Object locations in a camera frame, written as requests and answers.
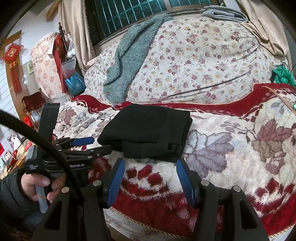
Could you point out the teal fleece garment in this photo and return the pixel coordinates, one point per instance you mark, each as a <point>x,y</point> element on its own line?
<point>129,53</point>

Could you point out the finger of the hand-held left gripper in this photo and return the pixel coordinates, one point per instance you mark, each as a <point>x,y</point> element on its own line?
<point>97,151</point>
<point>83,140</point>

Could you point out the green cloth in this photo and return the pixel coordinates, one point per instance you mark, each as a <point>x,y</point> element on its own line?
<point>281,75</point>

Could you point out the red hanging garment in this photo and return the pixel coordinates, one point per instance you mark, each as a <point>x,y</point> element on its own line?
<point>59,49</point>

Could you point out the red knot wall ornament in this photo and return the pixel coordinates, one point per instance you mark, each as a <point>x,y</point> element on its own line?
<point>12,54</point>

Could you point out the small-flower cream quilt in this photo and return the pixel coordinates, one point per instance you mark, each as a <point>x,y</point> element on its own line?
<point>196,60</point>

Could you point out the grey folded cloth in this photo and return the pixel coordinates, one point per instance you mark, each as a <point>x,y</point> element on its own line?
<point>222,14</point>

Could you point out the floral covered mattress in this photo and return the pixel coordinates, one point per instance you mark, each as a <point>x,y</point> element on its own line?
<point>42,67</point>

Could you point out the red floral plush blanket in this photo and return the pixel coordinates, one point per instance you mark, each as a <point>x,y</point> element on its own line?
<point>231,150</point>

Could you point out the black pants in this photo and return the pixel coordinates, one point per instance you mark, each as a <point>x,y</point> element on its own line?
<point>148,129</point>

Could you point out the clear plastic bag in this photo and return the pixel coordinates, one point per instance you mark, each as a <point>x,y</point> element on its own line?
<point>69,67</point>

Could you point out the blue plastic bag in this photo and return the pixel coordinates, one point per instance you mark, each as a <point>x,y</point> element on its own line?
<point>75,84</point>

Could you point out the person's left forearm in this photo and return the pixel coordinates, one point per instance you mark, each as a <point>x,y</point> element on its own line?
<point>11,199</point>

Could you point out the window with metal grille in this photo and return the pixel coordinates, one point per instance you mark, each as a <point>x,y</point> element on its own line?
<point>129,16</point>

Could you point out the person's left hand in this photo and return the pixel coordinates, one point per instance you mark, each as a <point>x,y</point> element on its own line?
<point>30,183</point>

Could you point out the beige curtain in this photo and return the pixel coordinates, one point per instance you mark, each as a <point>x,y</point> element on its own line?
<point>261,23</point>
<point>77,30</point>

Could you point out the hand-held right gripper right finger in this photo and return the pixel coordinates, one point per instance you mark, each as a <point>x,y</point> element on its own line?
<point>185,183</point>

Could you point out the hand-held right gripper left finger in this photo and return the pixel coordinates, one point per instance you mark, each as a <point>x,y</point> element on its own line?
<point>116,183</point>

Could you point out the small framed picture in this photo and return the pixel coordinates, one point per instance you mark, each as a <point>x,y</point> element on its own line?
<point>30,67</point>

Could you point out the red cushioned chair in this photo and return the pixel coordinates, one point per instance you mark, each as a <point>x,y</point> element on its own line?
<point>33,100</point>

